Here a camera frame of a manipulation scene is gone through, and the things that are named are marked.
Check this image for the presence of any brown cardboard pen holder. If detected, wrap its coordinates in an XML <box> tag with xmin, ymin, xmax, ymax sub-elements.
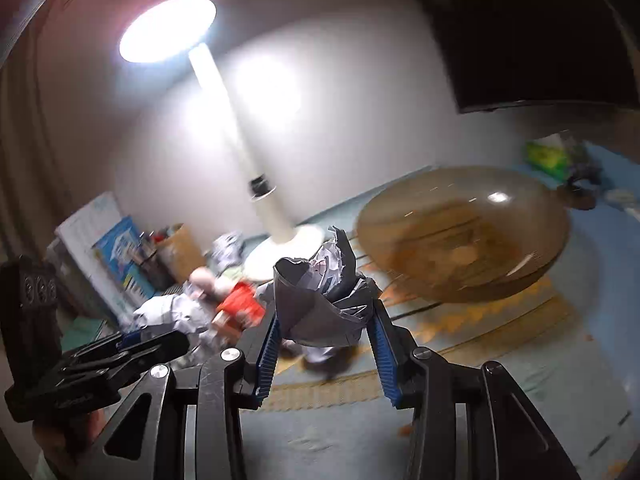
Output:
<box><xmin>156</xmin><ymin>223</ymin><xmax>206</xmax><ymax>284</ymax></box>

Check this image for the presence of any person's left hand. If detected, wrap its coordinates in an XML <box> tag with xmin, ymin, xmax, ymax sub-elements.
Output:
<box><xmin>32</xmin><ymin>408</ymin><xmax>106</xmax><ymax>479</ymax></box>

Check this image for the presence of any blue study book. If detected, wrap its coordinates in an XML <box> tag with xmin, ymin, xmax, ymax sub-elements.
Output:
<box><xmin>92</xmin><ymin>216</ymin><xmax>156</xmax><ymax>309</ymax></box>

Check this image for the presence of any red snack bag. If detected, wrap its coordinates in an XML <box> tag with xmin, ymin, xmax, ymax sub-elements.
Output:
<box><xmin>216</xmin><ymin>282</ymin><xmax>266</xmax><ymax>330</ymax></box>

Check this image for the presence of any brown ribbed glass bowl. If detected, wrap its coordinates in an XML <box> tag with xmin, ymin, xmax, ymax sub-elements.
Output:
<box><xmin>356</xmin><ymin>166</ymin><xmax>572</xmax><ymax>304</ymax></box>

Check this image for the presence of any white workbook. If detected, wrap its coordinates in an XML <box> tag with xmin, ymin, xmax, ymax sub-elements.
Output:
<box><xmin>55</xmin><ymin>191</ymin><xmax>132</xmax><ymax>326</ymax></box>

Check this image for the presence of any white paper ball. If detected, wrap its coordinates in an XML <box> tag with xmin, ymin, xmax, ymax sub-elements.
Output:
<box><xmin>273</xmin><ymin>226</ymin><xmax>381</xmax><ymax>348</ymax></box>

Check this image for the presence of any black mesh pen holder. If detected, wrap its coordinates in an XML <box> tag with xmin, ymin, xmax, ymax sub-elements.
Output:
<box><xmin>132</xmin><ymin>232</ymin><xmax>175</xmax><ymax>290</ymax></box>

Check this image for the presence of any green snack bag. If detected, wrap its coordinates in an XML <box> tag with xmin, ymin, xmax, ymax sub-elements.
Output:
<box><xmin>525</xmin><ymin>142</ymin><xmax>570</xmax><ymax>182</ymax></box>

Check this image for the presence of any black tracking camera box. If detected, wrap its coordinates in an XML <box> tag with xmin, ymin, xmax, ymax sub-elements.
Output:
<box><xmin>1</xmin><ymin>256</ymin><xmax>62</xmax><ymax>386</ymax></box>

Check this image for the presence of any pink plush toy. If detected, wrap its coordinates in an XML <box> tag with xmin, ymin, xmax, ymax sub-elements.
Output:
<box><xmin>188</xmin><ymin>266</ymin><xmax>236</xmax><ymax>304</ymax></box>

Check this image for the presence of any black wall television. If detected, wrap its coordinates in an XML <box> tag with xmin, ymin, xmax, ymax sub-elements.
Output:
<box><xmin>418</xmin><ymin>0</ymin><xmax>639</xmax><ymax>113</ymax></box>

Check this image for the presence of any crumpled paper near lamp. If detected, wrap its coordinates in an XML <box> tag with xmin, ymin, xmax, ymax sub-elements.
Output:
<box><xmin>208</xmin><ymin>231</ymin><xmax>244</xmax><ymax>274</ymax></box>

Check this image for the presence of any crumpled paper by books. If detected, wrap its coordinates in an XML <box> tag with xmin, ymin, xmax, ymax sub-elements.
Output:
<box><xmin>132</xmin><ymin>294</ymin><xmax>215</xmax><ymax>335</ymax></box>

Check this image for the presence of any white desk lamp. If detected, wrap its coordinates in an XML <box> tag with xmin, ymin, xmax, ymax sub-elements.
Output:
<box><xmin>118</xmin><ymin>0</ymin><xmax>324</xmax><ymax>283</ymax></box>

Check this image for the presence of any patterned blue table cloth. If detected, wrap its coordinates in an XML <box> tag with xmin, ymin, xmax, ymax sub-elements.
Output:
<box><xmin>60</xmin><ymin>138</ymin><xmax>640</xmax><ymax>480</ymax></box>

